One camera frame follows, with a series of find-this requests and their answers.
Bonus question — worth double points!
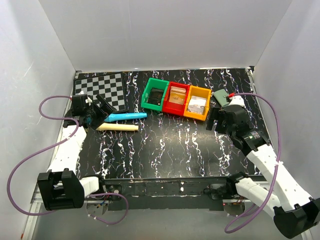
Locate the green card holder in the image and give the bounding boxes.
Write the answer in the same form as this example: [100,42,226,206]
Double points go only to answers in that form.
[213,89,230,108]

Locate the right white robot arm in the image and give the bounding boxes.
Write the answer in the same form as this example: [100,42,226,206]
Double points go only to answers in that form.
[206,105,320,239]

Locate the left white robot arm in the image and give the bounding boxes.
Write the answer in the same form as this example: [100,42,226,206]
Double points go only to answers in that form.
[37,117,129,211]

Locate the white card in yellow bin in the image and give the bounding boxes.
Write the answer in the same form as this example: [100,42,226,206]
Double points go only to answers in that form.
[187,95,207,115]

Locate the orange card in red bin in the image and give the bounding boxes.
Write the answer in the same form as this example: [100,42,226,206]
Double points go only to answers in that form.
[169,86,187,105]

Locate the black card in green bin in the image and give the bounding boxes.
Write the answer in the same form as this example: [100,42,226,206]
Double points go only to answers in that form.
[147,87,164,106]

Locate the blue plastic crayon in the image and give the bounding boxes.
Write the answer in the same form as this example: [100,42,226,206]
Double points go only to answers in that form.
[104,112,147,123]

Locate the cream plastic crayon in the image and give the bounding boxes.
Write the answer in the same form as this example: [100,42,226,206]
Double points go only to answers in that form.
[96,123,139,132]

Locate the checkered chessboard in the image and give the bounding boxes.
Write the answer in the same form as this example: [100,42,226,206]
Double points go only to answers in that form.
[73,72,128,113]

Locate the yellow plastic bin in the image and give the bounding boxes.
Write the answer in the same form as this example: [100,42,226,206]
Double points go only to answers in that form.
[183,85,212,121]

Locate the red plastic bin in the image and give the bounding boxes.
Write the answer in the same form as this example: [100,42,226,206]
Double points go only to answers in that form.
[162,81,190,117]

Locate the green plastic bin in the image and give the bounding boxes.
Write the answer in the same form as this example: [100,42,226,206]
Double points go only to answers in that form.
[141,77,170,112]

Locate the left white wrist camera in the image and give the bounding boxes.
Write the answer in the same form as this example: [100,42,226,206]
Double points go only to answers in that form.
[71,91,93,105]

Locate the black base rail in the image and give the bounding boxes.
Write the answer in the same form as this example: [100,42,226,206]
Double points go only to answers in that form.
[86,174,271,213]

